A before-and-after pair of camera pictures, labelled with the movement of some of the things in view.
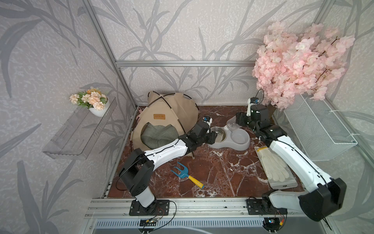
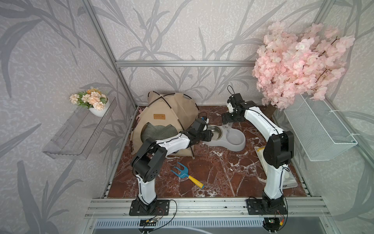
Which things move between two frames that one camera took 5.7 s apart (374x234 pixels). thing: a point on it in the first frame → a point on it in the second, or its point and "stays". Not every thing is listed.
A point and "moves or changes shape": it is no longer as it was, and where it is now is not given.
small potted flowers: x=92 y=99 stays
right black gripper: x=240 y=118 → x=227 y=119
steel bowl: x=221 y=134 moves or changes shape
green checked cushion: x=153 y=136 stays
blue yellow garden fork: x=184 y=174 stays
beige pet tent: x=179 y=109 stays
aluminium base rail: x=194 y=207 stays
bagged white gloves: x=278 y=174 stays
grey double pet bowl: x=237 y=139 moves or changes shape
